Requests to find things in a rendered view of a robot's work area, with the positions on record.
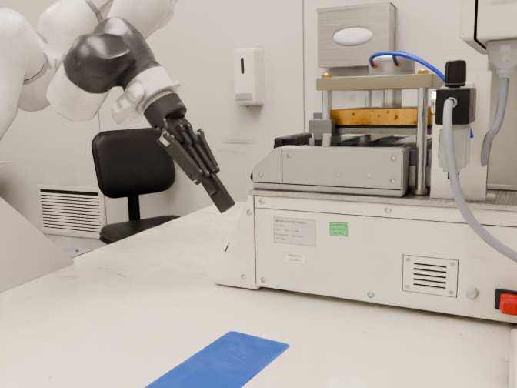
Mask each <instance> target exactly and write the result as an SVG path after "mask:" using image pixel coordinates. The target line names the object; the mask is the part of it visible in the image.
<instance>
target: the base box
mask: <svg viewBox="0 0 517 388"><path fill-rule="evenodd" d="M470 211H471V212H472V214H473V216H474V217H475V218H476V220H477V221H478V222H479V223H480V224H481V226H482V227H483V228H484V229H485V230H486V231H487V232H489V233H490V234H491V235H492V236H493V237H495V238H496V239H497V240H498V241H499V242H501V243H502V244H504V245H505V246H507V247H509V248H510V249H512V250H514V251H516V252H517V211H505V210H493V209H470ZM214 283H217V284H222V285H228V286H237V287H243V288H249V289H260V288H261V287H262V286H264V287H269V288H275V289H279V290H282V291H289V290H290V291H296V292H301V293H311V294H317V295H323V296H333V297H338V298H343V299H353V300H359V301H365V302H370V303H381V304H386V305H391V306H401V307H407V308H413V309H423V310H428V311H434V312H440V313H449V314H455V315H460V316H470V317H476V318H482V319H492V320H498V321H503V322H508V323H511V324H515V325H517V263H516V262H514V261H512V260H511V259H509V258H508V257H506V256H504V255H502V254H501V253H499V252H498V251H496V250H495V249H493V248H492V247H491V246H490V245H489V244H487V243H486V242H485V241H484V240H483V239H481V238H480V237H479V236H478V235H477V234H476V233H475V232H474V230H473V229H472V228H471V227H470V226H469V224H468V223H467V222H466V221H465V219H464V217H463V216H462V214H461V213H460V211H459V208H456V207H444V206H420V205H408V204H395V203H383V202H360V201H347V200H334V199H310V198H298V197H286V196H262V195H249V196H248V199H247V201H246V204H245V207H244V209H243V211H242V214H241V216H240V219H239V221H238V224H237V226H236V228H235V231H234V233H233V236H232V239H231V241H230V243H229V245H228V248H227V251H226V253H225V256H224V258H223V260H222V264H221V265H220V268H219V270H218V273H217V276H216V277H215V281H214Z"/></svg>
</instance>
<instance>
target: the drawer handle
mask: <svg viewBox="0 0 517 388"><path fill-rule="evenodd" d="M309 138H312V134H311V133H308V132H303V133H299V134H294V135H286V136H281V137H277V138H275V140H274V149H275V148H278V147H282V146H300V145H302V146H309Z"/></svg>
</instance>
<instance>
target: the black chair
mask: <svg viewBox="0 0 517 388"><path fill-rule="evenodd" d="M161 135H162V134H161V133H160V131H155V130H153V129H152V128H141V129H121V130H110V131H104V132H100V133H98V134H97V135H96V136H95V137H94V138H93V140H92V144H91V146H92V157H93V161H94V165H95V173H96V177H97V181H98V187H99V189H100V191H101V192H102V194H103V195H104V196H106V197H108V198H111V199H118V198H124V197H128V220H129V221H127V222H117V223H112V224H108V225H106V226H103V227H102V228H101V232H100V233H99V235H100V237H99V239H100V240H101V241H102V242H104V243H106V244H107V245H109V244H111V243H115V242H117V241H119V240H121V239H125V238H127V237H130V236H133V235H135V234H138V233H140V232H143V231H145V230H148V229H151V228H154V227H156V226H160V225H161V224H164V223H166V222H170V221H172V220H174V219H177V218H180V217H181V216H174V215H168V216H156V217H152V218H147V219H140V207H139V195H144V194H149V193H155V192H163V191H165V190H167V189H169V188H170V187H171V186H172V185H173V183H174V181H175V166H174V162H173V158H172V157H171V156H170V155H169V154H168V153H167V152H166V150H165V149H163V148H162V147H161V146H160V145H159V144H158V143H157V139H159V138H160V137H161Z"/></svg>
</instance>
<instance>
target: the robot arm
mask: <svg viewBox="0 0 517 388"><path fill-rule="evenodd" d="M177 1H178V0H58V1H57V2H55V3H54V4H53V5H51V6H49V7H48V8H47V9H46V10H44V11H43V12H42V14H41V15H40V17H39V21H38V28H37V32H36V33H35V31H34V29H33V28H32V27H31V26H30V24H29V23H28V22H27V20H26V19H25V18H24V16H23V15H22V14H21V13H20V12H17V11H15V10H11V9H9V8H2V9H0V141H1V139H2V137H3V136H4V134H5V133H6V132H7V130H8V128H9V127H10V125H11V124H12V123H13V121H14V120H15V117H16V116H17V114H18V107H19V108H20V109H21V110H22V111H27V112H36V111H40V110H43V109H44V108H46V107H47V106H49V105H52V107H53V109H54V110H55V111H56V113H57V114H59V115H61V116H63V117H65V118H66V119H68V120H70V121H76V122H82V121H90V120H91V119H92V118H93V117H95V116H96V115H97V113H98V111H99V109H100V108H101V106H102V104H103V102H104V101H105V99H106V98H107V96H108V94H109V93H110V91H111V89H112V88H113V87H122V89H123V91H124V92H123V93H122V94H121V95H120V96H119V97H118V98H117V99H116V100H115V101H114V102H113V104H112V118H113V119H114V120H115V122H116V123H117V124H118V125H121V124H123V123H126V122H128V121H130V120H132V119H134V118H136V117H138V116H140V115H141V114H144V117H145V118H146V119H147V121H148V123H149V125H150V126H151V127H152V129H153V130H155V131H160V133H161V134H162V135H161V137H160V138H159V139H157V143H158V144H159V145H160V146H161V147H162V148H163V149H165V150H166V152H167V153H168V154H169V155H170V156H171V157H172V158H173V159H174V160H175V162H176V163H177V164H178V166H179V167H180V168H181V169H182V171H183V172H184V173H185V174H186V175H187V176H188V177H189V178H190V179H191V180H192V181H193V182H194V181H195V180H197V181H196V182H195V184H196V185H198V184H200V183H201V184H202V185H203V187H204V188H205V191H206V192H207V193H208V195H209V196H210V198H211V199H212V201H213V202H214V204H215V206H216V207H217V209H218V210H219V212H220V213H221V214H222V213H224V212H226V211H228V210H229V209H231V208H232V207H233V206H234V205H235V202H234V200H233V199H232V197H231V196H230V195H229V193H228V191H227V189H226V188H225V187H224V185H223V184H222V182H221V180H220V179H219V177H218V176H217V173H218V172H219V171H220V168H219V166H218V163H217V162H216V160H215V157H214V156H213V154H212V151H211V149H210V147H209V145H208V143H207V141H206V139H205V134H204V131H203V130H202V129H198V130H195V129H193V128H192V124H191V123H190V122H189V121H188V120H187V119H186V118H185V114H186V112H187V108H186V107H185V104H184V103H183V101H182V100H181V99H180V97H179V96H178V94H177V93H176V92H177V91H178V88H177V87H179V86H180V82H179V81H178V80H177V81H175V82H173V81H172V79H171V77H170V76H169V74H168V73H167V71H166V70H165V68H163V67H162V66H161V65H160V64H159V63H158V62H157V61H156V59H155V55H154V53H153V51H152V50H151V49H150V47H149V46H148V44H147V42H146V39H147V38H148V37H149V36H150V35H151V34H152V33H154V32H155V31H156V30H159V29H161V28H163V27H165V26H166V25H167V24H168V23H169V22H170V21H171V20H172V19H173V16H174V13H175V11H174V7H175V4H176V2H177Z"/></svg>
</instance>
